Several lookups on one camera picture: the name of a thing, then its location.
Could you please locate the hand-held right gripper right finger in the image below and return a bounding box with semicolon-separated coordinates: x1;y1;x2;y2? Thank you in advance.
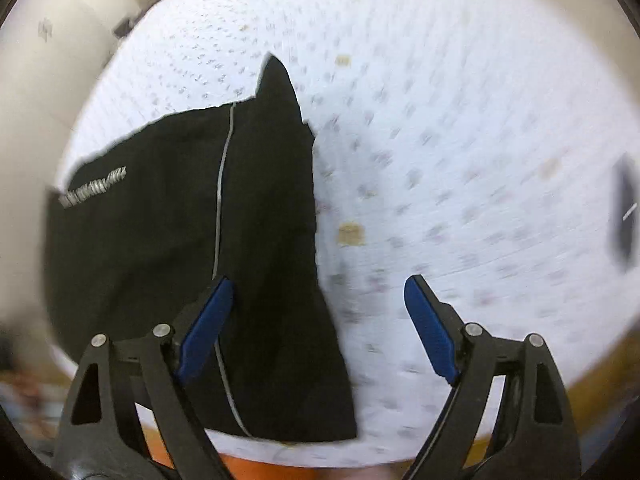
403;274;582;480

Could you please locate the black jacket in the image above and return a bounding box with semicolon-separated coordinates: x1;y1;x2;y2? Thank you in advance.
42;54;359;445

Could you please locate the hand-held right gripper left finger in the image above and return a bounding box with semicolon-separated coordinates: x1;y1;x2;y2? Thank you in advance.
51;275;236;480

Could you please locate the white wardrobe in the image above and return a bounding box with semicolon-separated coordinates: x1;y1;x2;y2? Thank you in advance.
0;0;143;321

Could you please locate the orange cloth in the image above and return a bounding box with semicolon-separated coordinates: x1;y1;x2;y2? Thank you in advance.
145;447;393;480

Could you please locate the black flat device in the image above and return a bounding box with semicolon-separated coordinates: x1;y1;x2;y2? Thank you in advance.
607;155;639;272

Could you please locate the bed with floral sheet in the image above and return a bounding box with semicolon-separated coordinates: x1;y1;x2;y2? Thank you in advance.
42;0;640;466

